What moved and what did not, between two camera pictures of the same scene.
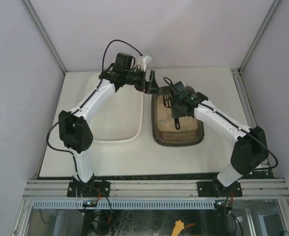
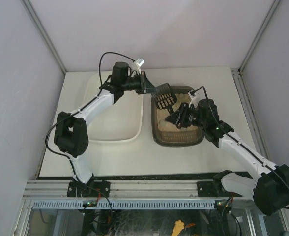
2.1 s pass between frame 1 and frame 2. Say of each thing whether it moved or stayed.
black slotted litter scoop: moved
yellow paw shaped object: stayed
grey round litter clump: stayed
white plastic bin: stayed
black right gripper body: moved
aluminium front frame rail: stayed
